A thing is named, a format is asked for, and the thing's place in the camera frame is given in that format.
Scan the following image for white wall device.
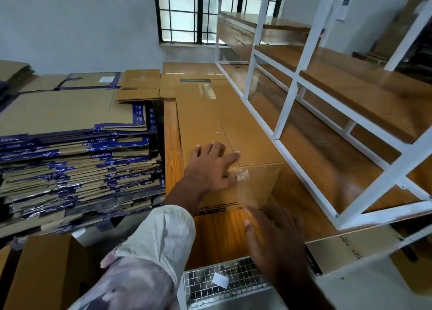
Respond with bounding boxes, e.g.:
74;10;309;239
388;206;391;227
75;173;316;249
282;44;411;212
335;0;355;21

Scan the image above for person's left hand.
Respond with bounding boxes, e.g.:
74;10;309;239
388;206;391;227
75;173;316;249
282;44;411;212
184;142;242;192

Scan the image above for assembled boxes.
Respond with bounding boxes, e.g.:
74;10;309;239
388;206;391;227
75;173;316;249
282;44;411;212
0;233;95;310

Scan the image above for person's left forearm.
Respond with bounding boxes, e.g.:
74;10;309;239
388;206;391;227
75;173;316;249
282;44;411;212
164;178;207;216

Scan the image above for person's right hand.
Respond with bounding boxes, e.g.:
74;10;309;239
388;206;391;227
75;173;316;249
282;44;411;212
243;205;311;301

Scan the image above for white wire mesh cage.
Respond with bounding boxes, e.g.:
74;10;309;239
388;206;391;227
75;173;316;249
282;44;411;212
179;256;274;310

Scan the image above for person's light grey shirt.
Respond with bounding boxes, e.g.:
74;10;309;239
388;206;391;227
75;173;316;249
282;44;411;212
67;204;198;310

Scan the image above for person's right forearm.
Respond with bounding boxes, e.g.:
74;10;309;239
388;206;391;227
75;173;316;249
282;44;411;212
273;279;333;310

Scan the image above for white metal shelf rack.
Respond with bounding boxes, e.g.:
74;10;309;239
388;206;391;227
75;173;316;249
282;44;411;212
216;0;432;230

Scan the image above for white paper tag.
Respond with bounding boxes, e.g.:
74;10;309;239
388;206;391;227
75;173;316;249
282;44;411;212
211;272;230;289

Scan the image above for wooden table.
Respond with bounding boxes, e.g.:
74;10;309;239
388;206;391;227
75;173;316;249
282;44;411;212
162;62;432;272

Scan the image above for black framed window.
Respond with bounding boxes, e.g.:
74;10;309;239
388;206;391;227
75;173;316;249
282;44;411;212
153;0;284;45

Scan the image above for clear packing tape strip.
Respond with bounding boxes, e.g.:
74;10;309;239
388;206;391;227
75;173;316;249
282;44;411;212
236;163;284;210

